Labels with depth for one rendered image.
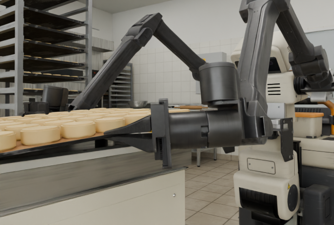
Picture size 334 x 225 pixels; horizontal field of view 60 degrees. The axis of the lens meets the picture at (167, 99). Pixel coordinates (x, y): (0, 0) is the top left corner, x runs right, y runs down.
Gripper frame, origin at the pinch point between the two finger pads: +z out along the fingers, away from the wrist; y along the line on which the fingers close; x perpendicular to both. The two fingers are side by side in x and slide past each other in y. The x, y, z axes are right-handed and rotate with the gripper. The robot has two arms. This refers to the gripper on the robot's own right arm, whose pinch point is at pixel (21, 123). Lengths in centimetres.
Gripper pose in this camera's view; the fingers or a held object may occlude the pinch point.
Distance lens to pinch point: 79.2
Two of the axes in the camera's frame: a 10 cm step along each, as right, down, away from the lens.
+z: 0.1, 0.2, -10.0
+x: 10.0, -0.3, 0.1
